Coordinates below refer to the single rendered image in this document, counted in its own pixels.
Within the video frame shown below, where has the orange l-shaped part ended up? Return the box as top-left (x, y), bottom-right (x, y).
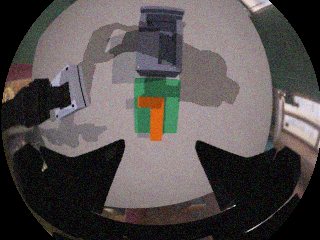
top-left (139, 96), bottom-right (164, 141)

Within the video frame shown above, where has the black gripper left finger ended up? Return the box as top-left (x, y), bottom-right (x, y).
top-left (40, 139), bottom-right (125, 215)

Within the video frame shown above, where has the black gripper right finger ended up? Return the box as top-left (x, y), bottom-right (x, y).
top-left (195, 140), bottom-right (277, 211)

